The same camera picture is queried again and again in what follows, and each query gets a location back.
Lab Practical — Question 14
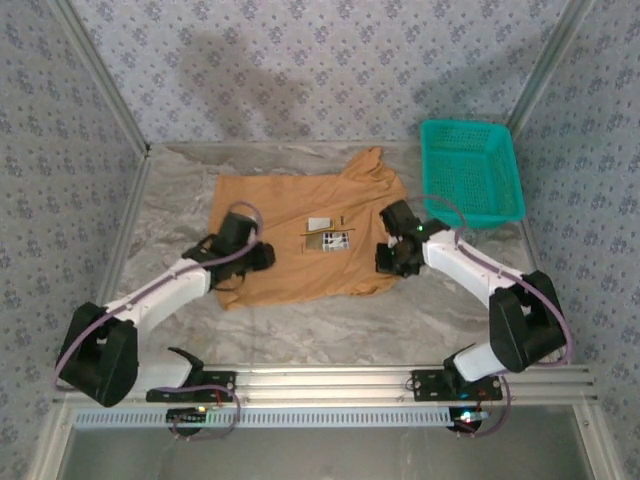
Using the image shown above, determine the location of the tan brown t-shirt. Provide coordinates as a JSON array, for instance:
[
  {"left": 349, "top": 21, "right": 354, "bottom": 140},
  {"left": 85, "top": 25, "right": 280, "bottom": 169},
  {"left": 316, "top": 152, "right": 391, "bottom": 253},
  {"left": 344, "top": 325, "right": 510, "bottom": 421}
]
[{"left": 210, "top": 145, "right": 409, "bottom": 312}]

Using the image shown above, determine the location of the teal plastic basket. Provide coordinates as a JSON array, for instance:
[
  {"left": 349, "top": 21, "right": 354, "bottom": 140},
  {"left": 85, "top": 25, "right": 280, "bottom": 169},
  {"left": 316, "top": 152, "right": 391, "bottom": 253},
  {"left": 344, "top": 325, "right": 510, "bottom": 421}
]
[{"left": 419, "top": 118, "right": 527, "bottom": 231}]

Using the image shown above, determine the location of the black left controller board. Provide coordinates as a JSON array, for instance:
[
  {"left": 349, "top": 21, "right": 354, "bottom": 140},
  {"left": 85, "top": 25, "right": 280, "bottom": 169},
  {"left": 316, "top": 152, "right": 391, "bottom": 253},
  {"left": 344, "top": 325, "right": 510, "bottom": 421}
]
[{"left": 166, "top": 406, "right": 210, "bottom": 435}]

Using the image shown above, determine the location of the black controller board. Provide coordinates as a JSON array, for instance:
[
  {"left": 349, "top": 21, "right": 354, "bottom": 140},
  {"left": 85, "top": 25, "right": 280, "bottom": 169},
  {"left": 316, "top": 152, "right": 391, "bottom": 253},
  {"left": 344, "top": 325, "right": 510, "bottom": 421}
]
[
  {"left": 448, "top": 406, "right": 490, "bottom": 436},
  {"left": 166, "top": 406, "right": 210, "bottom": 435}
]

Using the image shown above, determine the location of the black right controller board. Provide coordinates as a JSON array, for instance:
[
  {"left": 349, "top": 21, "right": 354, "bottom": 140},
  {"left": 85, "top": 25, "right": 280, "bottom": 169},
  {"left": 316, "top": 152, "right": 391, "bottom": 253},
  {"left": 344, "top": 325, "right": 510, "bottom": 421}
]
[{"left": 448, "top": 406, "right": 490, "bottom": 436}]

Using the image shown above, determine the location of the aluminium table side rail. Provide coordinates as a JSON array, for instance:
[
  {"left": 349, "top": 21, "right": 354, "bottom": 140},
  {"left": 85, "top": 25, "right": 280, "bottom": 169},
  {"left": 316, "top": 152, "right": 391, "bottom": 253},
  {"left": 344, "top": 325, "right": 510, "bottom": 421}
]
[
  {"left": 517, "top": 219, "right": 572, "bottom": 367},
  {"left": 75, "top": 149, "right": 154, "bottom": 370}
]

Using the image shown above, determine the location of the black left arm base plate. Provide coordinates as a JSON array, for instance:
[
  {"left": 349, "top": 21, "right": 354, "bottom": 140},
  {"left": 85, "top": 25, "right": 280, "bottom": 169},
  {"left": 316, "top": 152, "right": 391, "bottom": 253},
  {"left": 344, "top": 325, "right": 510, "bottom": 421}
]
[{"left": 145, "top": 369, "right": 237, "bottom": 403}]

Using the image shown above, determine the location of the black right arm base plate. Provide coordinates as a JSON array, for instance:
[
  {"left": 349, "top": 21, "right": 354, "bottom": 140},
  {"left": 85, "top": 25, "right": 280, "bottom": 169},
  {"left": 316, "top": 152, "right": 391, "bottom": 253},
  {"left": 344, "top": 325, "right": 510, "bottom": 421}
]
[{"left": 411, "top": 368, "right": 504, "bottom": 403}]

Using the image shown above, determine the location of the aluminium mounting rail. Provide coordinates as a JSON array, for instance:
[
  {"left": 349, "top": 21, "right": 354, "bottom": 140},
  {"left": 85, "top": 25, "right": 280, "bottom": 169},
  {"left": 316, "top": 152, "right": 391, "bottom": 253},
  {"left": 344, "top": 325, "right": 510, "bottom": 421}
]
[{"left": 53, "top": 366, "right": 599, "bottom": 405}]

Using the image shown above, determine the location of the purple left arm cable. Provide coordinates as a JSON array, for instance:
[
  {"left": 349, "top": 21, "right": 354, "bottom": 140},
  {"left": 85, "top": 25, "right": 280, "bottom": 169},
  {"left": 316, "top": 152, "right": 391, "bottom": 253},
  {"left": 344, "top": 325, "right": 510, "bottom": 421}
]
[{"left": 52, "top": 201, "right": 265, "bottom": 444}]

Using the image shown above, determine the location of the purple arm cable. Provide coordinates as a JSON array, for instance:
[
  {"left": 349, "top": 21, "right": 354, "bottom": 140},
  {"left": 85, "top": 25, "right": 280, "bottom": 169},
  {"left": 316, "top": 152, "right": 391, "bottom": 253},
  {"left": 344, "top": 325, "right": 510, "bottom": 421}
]
[
  {"left": 407, "top": 194, "right": 575, "bottom": 439},
  {"left": 52, "top": 201, "right": 265, "bottom": 444}
]

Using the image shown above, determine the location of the aluminium frame post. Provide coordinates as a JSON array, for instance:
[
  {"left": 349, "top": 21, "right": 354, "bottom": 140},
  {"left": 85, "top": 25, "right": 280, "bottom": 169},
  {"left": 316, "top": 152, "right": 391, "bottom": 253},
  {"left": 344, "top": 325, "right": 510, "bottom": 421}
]
[
  {"left": 52, "top": 0, "right": 152, "bottom": 155},
  {"left": 503, "top": 0, "right": 597, "bottom": 132}
]

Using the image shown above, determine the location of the grey slotted cable duct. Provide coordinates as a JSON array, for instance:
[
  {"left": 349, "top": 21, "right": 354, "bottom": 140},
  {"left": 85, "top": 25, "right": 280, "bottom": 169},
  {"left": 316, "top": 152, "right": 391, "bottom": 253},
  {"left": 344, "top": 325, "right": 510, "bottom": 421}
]
[{"left": 73, "top": 405, "right": 459, "bottom": 430}]

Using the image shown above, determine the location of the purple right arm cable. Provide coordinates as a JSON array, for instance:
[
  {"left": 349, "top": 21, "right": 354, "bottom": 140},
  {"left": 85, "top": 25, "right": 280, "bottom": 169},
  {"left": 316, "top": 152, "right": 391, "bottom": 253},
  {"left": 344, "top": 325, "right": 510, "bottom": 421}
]
[{"left": 407, "top": 194, "right": 575, "bottom": 439}]

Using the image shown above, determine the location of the aluminium frame leg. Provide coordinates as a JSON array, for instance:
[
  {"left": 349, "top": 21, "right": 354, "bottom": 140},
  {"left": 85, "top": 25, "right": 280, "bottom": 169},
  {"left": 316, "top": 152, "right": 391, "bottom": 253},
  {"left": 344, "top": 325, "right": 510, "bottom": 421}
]
[
  {"left": 572, "top": 403, "right": 629, "bottom": 480},
  {"left": 27, "top": 403, "right": 76, "bottom": 480}
]

